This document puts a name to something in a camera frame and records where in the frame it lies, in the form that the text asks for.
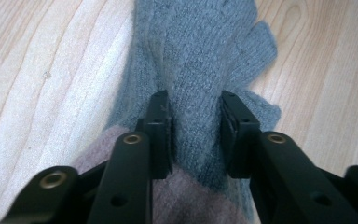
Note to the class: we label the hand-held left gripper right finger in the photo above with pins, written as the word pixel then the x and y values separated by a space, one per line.
pixel 238 137

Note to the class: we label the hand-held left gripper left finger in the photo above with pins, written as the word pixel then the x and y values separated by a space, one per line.
pixel 159 137

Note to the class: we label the grey pink fingerless knit glove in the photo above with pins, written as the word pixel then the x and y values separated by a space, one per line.
pixel 195 56
pixel 183 202

